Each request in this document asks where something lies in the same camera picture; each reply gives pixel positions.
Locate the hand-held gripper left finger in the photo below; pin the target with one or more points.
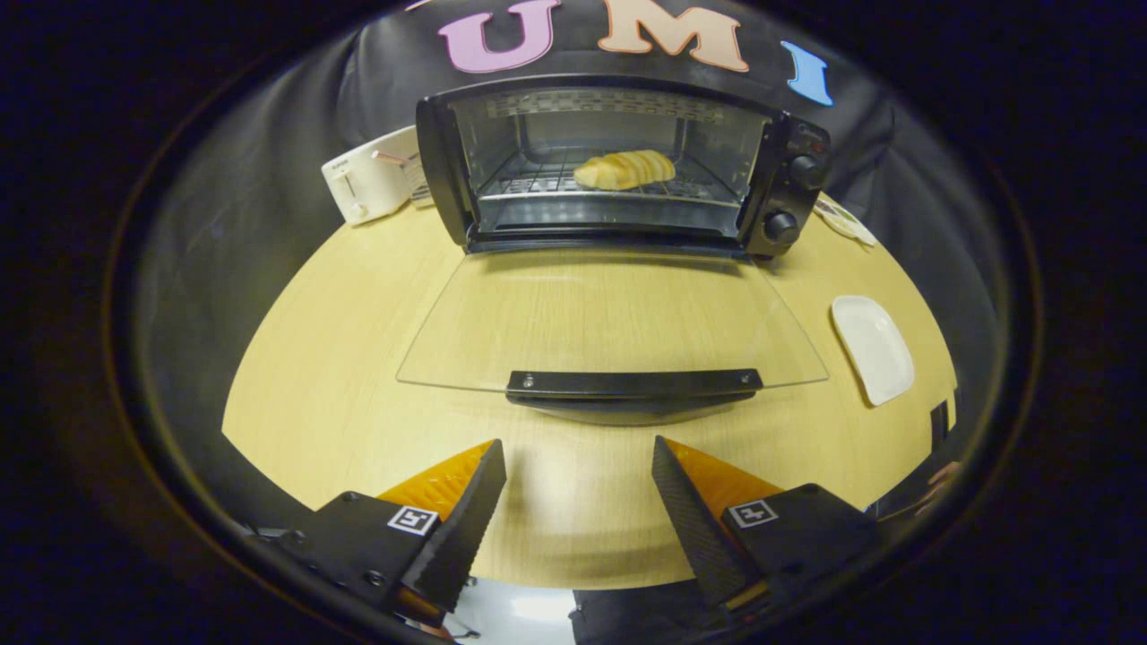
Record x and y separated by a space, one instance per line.
461 528

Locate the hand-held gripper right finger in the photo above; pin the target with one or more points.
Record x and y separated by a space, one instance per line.
694 528

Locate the black toaster oven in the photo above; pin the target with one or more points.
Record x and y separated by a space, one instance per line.
793 188

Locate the sliced bread loaf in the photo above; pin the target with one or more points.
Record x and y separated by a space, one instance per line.
627 168

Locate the white pop-up toaster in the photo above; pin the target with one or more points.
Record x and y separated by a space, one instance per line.
367 184

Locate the white rectangular plate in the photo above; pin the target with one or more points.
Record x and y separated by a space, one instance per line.
874 349

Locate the white divided seasoning dish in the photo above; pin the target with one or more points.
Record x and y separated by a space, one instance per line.
847 224

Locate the clear plastic container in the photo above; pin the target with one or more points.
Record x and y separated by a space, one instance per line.
419 184

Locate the pink striped straw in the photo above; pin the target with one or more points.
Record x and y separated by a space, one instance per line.
390 158

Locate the black backdrop cloth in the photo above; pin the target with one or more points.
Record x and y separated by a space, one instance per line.
251 179

